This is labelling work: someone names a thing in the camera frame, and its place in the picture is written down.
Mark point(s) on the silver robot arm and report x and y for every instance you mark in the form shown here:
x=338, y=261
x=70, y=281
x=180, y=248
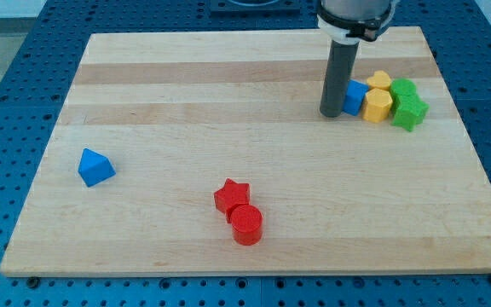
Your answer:
x=349, y=21

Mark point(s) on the red star block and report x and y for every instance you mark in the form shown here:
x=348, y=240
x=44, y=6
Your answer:
x=230, y=196

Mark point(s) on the red cylinder block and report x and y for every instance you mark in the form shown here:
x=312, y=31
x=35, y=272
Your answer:
x=247, y=225

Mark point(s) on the wooden board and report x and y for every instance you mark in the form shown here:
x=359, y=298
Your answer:
x=178, y=113

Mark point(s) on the blue cube block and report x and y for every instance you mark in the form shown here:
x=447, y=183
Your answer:
x=354, y=97

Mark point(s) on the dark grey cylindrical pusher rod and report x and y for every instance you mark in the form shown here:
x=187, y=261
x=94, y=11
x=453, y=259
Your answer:
x=339, y=67

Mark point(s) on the yellow hexagon block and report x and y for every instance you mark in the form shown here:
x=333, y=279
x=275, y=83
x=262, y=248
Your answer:
x=376, y=105

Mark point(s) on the blue triangle block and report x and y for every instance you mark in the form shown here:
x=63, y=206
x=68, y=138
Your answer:
x=94, y=168

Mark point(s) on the yellow heart block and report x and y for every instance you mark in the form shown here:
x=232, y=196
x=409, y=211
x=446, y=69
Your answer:
x=379, y=80

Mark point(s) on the green cylinder block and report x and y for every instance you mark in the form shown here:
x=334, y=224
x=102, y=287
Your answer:
x=399, y=88

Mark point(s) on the green star block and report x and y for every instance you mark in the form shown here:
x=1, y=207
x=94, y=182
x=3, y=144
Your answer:
x=409, y=112

